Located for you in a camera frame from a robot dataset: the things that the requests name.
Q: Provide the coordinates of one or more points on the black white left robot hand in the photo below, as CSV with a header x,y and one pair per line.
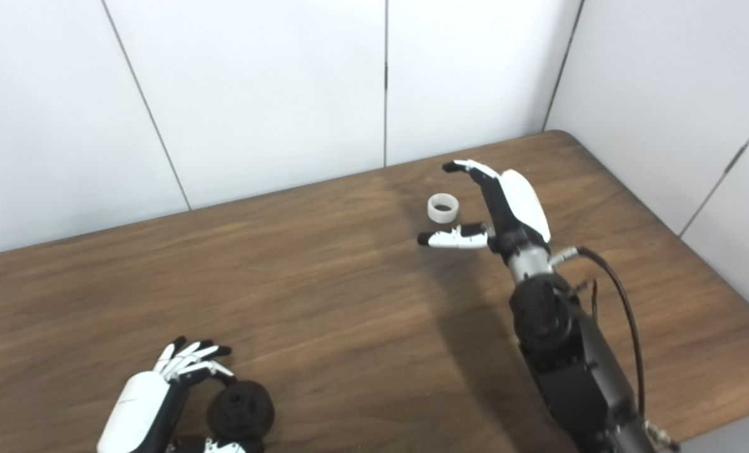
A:
x,y
138,402

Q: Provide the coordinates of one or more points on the round black part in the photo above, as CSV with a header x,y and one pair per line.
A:
x,y
242,409

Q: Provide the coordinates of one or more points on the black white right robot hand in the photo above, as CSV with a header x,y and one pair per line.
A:
x,y
519,201

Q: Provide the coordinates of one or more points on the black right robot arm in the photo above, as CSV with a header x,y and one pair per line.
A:
x,y
569,365

